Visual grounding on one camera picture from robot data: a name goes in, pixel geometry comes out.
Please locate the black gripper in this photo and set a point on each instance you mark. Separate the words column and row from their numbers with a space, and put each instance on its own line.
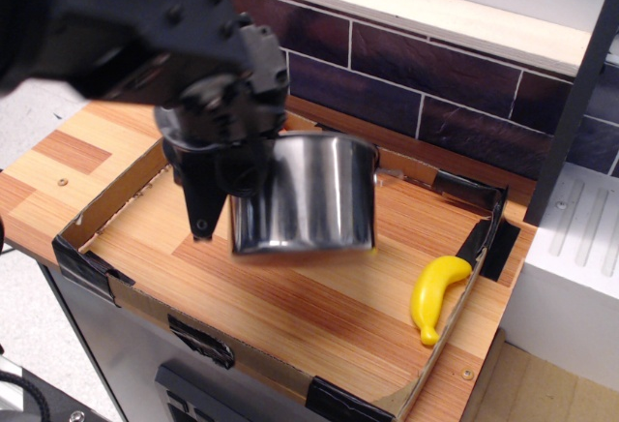
column 219, row 138

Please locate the stainless steel pot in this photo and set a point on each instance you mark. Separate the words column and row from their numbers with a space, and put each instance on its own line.
column 318, row 196

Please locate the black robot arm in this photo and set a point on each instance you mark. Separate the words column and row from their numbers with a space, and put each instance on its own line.
column 144, row 52

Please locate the cardboard fence with black tape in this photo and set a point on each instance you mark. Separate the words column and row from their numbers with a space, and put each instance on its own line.
column 294, row 337

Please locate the black oven control panel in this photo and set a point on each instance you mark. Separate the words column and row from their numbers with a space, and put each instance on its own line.
column 198, row 397

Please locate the yellow toy banana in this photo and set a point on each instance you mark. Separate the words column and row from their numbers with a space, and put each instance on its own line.
column 427, row 297

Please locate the dark brick backsplash panel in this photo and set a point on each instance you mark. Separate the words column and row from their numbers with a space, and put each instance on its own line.
column 483, row 83

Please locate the white sink drainboard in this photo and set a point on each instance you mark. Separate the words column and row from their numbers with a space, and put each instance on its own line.
column 577, row 239

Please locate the dark grey upright post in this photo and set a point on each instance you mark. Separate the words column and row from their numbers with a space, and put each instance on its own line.
column 577, row 102

